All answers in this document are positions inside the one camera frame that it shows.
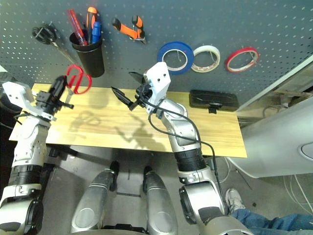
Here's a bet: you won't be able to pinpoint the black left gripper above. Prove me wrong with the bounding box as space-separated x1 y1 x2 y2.
36 75 75 114

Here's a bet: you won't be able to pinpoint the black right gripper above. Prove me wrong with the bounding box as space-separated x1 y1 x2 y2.
111 71 152 112

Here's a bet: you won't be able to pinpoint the red handled scissors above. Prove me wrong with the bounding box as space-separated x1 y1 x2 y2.
66 64 93 103

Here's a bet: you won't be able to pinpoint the orange black needle-nose pliers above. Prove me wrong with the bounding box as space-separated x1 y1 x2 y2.
112 15 147 45

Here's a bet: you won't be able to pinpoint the blue tape roll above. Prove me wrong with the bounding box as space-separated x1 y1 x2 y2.
156 41 195 75

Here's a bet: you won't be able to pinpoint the blue handled screwdriver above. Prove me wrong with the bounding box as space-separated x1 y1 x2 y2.
91 21 102 45

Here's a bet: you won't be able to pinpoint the dark grey pegboard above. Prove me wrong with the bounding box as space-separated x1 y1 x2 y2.
0 0 313 111

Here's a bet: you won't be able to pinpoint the black cup holder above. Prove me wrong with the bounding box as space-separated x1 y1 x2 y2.
69 29 105 78

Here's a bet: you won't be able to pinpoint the black plastic tool case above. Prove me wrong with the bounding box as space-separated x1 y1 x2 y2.
189 89 239 115

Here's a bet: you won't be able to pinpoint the white tape roll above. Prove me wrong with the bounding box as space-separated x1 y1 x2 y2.
191 45 221 73

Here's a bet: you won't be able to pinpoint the silver left robot leg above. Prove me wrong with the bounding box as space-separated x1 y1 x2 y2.
70 160 120 233

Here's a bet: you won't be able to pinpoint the silver robot leg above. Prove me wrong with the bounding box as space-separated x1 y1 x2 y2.
70 160 120 233
143 166 178 235

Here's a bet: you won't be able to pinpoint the red tape roll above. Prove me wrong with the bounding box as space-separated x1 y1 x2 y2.
225 47 260 73

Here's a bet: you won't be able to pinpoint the silver right robot leg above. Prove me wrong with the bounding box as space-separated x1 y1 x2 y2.
143 166 178 235

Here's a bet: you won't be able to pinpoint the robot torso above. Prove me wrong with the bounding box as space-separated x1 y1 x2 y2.
100 225 147 235

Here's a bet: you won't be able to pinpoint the white sneaker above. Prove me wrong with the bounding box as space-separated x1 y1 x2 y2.
224 188 245 213

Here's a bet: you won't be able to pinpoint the large white rounded casing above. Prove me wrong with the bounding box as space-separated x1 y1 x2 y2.
227 97 313 179

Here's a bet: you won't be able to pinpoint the blue jeans leg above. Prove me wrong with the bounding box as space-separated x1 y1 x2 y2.
229 208 313 235

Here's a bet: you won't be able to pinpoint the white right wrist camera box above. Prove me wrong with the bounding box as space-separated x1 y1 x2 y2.
143 62 171 108

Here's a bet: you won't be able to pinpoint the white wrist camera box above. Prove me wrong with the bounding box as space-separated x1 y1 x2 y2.
143 62 171 108
1 82 57 122

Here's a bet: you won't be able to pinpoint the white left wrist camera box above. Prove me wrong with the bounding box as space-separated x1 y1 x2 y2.
1 82 57 122

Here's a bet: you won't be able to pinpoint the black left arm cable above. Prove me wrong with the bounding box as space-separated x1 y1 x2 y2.
13 111 32 125

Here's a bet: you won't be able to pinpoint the metal wire pliers holder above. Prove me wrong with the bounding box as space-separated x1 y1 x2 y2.
129 23 147 45

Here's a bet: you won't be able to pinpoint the black handled scissors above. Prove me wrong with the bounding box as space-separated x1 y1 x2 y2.
31 22 76 66

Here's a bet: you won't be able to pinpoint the clear red handled screwdriver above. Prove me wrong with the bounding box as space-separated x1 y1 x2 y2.
67 9 88 47

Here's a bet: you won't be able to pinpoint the orange black handled screwdriver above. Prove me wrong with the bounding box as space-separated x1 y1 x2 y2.
85 6 98 45

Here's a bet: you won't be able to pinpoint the white floor cable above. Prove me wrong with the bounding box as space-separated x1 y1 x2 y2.
282 173 313 213

